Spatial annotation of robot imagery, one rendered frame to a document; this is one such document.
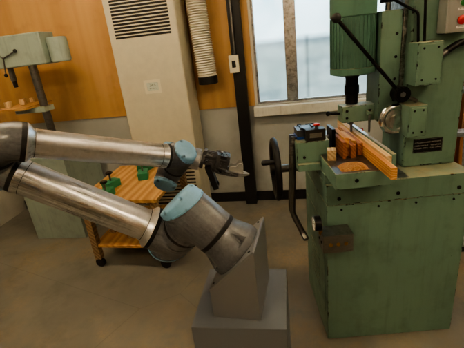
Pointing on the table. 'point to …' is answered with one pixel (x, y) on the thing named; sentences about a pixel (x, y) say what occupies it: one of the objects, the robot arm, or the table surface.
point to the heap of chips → (352, 166)
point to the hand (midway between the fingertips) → (245, 175)
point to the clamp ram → (331, 135)
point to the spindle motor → (348, 61)
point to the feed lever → (398, 93)
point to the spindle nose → (351, 90)
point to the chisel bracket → (355, 112)
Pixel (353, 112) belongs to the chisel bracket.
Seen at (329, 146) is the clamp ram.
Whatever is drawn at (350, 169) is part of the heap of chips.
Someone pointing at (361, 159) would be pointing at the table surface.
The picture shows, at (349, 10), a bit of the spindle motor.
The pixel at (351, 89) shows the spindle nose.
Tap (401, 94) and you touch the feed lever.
